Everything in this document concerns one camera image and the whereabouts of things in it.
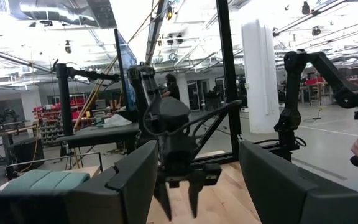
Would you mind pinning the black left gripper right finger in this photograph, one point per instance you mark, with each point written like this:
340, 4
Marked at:
275, 186

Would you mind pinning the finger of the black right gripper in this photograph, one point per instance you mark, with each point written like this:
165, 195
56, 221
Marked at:
165, 199
197, 193

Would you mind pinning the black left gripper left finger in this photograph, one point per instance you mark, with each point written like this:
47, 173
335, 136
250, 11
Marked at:
129, 186

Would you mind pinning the green rubber slide sandal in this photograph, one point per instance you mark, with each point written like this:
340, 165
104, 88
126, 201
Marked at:
45, 180

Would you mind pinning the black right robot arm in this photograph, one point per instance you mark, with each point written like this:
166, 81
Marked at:
172, 115

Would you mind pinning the black work table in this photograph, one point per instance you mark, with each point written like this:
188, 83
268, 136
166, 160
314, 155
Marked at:
104, 135

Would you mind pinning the white plastic bag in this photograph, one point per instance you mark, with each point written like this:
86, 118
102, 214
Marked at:
117, 120

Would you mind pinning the person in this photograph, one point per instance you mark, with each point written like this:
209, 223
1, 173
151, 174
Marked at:
172, 90

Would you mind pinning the thin black monitor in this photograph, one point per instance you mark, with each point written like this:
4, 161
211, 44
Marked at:
126, 77

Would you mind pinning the red parts bin rack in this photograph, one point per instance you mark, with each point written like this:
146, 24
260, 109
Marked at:
51, 124

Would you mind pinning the black equipment box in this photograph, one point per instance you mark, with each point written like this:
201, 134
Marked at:
26, 154

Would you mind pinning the black stand with boom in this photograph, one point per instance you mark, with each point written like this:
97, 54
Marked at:
64, 99

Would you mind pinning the white pillar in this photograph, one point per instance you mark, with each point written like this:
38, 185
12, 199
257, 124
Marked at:
259, 77

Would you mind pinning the black frame post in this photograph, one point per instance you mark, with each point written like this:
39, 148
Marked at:
228, 77

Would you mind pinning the silver ceiling ventilation duct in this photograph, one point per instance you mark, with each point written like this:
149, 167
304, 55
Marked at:
57, 12

